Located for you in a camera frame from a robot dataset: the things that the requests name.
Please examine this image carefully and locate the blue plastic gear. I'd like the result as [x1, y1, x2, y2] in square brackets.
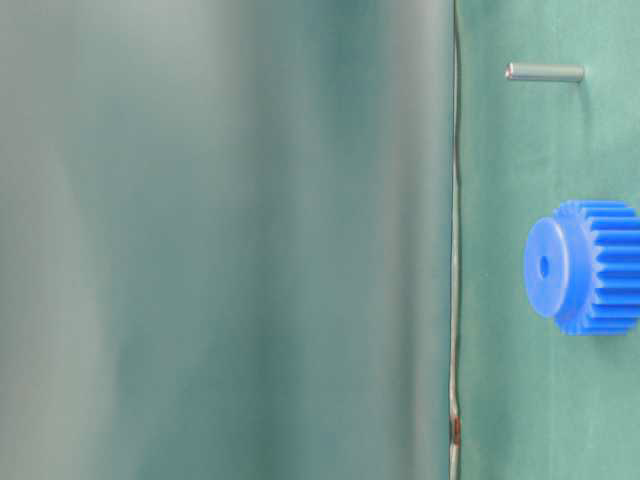
[523, 200, 639, 336]

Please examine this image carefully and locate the grey metal shaft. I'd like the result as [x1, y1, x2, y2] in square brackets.
[504, 62, 585, 83]

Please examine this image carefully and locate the green cutting mat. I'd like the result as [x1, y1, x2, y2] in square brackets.
[457, 1, 639, 479]

